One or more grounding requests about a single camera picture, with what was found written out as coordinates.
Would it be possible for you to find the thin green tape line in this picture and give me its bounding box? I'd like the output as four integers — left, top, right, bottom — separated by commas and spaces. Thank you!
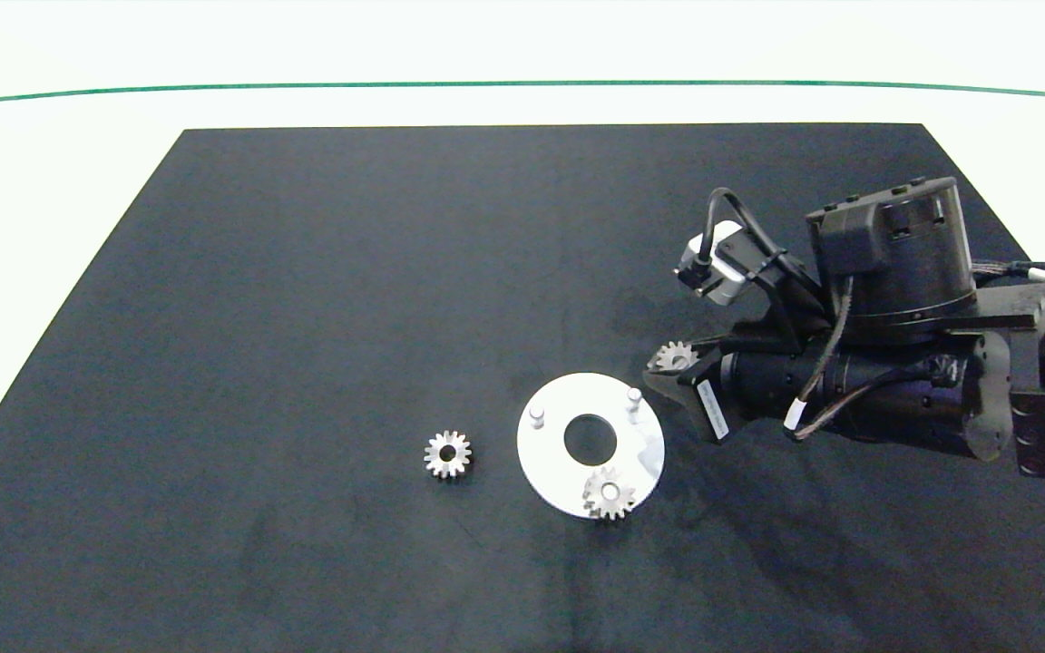
0, 81, 1045, 106

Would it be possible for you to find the black camera cable loop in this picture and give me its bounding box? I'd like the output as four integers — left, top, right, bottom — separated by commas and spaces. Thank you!
691, 187, 825, 302

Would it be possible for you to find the dark rectangular mat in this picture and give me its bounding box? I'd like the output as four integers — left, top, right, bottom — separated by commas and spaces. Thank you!
0, 123, 1045, 653

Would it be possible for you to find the boxy silver wrist camera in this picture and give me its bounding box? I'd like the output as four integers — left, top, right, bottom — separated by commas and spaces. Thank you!
674, 219, 767, 306

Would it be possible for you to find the black cable with white tag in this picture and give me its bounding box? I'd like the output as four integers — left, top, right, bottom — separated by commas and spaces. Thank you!
783, 276, 959, 443

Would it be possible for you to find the braided cable with white tag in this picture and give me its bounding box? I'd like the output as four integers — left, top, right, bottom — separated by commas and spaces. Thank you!
971, 259, 1045, 300

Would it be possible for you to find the round white plate with pins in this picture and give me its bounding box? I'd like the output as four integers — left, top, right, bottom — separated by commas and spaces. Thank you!
516, 372, 667, 521

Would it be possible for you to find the small steel planetary gear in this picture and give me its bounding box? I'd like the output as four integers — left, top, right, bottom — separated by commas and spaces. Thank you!
581, 466, 638, 522
423, 429, 474, 481
655, 340, 698, 374

